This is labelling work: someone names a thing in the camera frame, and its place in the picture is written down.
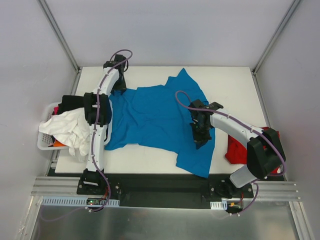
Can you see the pink garment in basket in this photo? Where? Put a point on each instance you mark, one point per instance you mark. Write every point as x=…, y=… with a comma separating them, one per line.
x=55, y=111

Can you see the white laundry basket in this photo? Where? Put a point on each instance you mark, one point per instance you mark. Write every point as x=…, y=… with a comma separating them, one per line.
x=45, y=141

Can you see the orange garment in basket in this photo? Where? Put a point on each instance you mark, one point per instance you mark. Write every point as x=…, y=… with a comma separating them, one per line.
x=58, y=144

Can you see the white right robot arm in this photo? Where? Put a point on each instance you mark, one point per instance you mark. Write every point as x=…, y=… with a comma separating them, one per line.
x=222, y=119

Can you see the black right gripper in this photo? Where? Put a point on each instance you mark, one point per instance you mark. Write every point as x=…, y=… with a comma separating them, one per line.
x=200, y=136

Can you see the aluminium table edge rail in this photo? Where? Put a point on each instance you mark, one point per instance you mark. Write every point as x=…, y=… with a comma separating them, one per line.
x=270, y=190

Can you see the white slotted cable duct left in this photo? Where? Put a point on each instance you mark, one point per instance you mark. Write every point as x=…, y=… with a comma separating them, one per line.
x=78, y=202

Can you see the aluminium frame post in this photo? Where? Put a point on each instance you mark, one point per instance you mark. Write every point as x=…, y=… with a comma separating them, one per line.
x=58, y=33
x=277, y=33

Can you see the blue t-shirt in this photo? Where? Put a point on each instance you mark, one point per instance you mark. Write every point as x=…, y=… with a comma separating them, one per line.
x=155, y=117

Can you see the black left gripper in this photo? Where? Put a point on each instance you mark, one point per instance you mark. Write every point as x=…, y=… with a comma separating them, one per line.
x=120, y=88

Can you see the aluminium frame post right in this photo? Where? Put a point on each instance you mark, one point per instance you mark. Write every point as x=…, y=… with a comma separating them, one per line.
x=277, y=33

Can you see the white slotted cable duct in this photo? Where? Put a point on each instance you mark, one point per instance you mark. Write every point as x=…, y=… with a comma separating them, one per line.
x=78, y=202
x=219, y=205

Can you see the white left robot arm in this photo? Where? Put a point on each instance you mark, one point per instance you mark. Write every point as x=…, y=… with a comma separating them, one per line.
x=98, y=113

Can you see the black t-shirt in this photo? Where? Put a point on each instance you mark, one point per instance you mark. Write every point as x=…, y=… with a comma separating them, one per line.
x=69, y=103

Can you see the black robot base mount plate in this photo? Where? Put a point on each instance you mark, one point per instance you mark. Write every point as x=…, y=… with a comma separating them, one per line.
x=177, y=191

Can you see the white t-shirt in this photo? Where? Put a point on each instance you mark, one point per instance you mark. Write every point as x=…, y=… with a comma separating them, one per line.
x=71, y=129

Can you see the white slotted cable duct right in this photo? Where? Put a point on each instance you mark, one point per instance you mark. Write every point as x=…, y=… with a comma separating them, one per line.
x=219, y=205

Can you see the aluminium frame post left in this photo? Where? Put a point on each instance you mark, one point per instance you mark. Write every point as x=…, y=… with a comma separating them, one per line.
x=58, y=33

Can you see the red t-shirt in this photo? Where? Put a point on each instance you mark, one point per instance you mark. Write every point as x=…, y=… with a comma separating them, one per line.
x=237, y=150

